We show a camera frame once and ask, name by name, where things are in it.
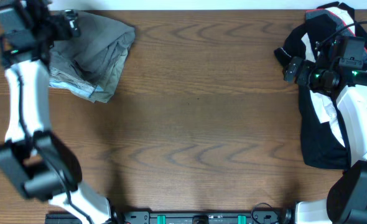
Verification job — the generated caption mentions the grey shorts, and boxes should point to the grey shorts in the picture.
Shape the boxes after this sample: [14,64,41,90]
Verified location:
[48,11,137,91]

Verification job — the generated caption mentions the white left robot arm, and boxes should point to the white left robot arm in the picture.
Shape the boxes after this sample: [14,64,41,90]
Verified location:
[0,1,118,223]

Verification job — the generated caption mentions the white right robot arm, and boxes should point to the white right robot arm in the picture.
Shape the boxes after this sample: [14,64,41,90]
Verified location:
[283,57,367,223]

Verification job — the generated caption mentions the black white red shirt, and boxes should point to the black white red shirt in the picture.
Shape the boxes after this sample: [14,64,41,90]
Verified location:
[274,2,367,170]

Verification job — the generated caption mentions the folded khaki shorts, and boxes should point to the folded khaki shorts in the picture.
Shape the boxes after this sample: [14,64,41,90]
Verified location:
[49,50,128,103]

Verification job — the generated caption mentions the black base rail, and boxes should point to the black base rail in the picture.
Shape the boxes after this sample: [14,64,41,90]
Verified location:
[45,210,293,224]

